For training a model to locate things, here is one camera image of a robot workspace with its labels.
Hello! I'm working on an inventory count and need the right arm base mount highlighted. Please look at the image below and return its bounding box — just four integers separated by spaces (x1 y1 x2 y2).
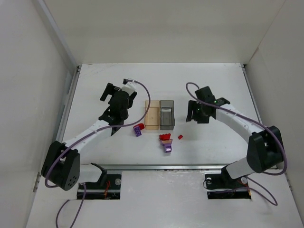
203 171 251 200

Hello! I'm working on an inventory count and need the aluminium left rail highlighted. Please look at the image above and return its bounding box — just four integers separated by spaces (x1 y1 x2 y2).
40 66 81 191

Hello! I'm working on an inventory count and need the purple cable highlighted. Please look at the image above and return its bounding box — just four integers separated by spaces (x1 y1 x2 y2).
185 82 285 206
44 80 152 228

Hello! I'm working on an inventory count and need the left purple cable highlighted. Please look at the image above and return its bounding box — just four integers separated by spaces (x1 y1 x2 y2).
44 80 152 228

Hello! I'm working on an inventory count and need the purple curved lego brick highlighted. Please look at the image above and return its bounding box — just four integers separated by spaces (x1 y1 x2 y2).
133 126 142 137

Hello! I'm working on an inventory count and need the red curved lego brick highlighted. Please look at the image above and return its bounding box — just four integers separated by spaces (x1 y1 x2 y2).
134 123 145 130

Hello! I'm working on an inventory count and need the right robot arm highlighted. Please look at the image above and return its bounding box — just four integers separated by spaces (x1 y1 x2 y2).
186 86 287 190

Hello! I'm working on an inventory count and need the purple lego piece with butterfly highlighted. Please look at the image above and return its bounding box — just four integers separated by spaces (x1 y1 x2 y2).
161 139 172 153

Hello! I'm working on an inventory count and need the aluminium front rail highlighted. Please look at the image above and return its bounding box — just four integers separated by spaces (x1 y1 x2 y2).
78 163 277 171

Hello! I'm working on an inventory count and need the red flower lego piece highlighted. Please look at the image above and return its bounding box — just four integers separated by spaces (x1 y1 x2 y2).
159 133 171 141

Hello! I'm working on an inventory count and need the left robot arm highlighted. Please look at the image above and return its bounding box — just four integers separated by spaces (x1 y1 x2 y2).
41 79 137 191

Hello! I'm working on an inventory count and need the aluminium right rail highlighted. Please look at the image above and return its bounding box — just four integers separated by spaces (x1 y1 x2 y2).
240 64 293 192

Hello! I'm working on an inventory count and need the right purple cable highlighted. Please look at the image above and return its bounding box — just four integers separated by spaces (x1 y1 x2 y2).
185 82 285 206

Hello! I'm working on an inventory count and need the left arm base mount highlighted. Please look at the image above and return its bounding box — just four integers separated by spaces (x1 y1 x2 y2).
76 163 122 200

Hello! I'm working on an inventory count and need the aluminium rail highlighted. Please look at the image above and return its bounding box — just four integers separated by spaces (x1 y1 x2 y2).
78 163 277 171
40 66 81 191
240 64 293 192

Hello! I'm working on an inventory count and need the grey transparent container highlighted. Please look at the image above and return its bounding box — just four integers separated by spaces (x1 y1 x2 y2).
160 100 175 131

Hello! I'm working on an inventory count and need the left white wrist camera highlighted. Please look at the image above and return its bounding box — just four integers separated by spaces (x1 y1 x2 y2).
121 78 137 95

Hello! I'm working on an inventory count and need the amber transparent container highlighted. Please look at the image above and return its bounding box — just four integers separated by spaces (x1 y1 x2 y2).
144 100 160 130

